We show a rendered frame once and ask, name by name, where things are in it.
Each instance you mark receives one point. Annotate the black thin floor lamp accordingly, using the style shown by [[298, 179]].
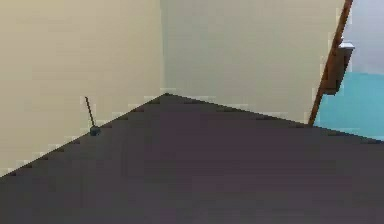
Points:
[[94, 130]]

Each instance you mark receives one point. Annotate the brown wooden room door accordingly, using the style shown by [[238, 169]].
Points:
[[331, 63]]

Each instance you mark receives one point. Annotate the brown wooden cabinet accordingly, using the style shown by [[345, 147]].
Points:
[[340, 68]]

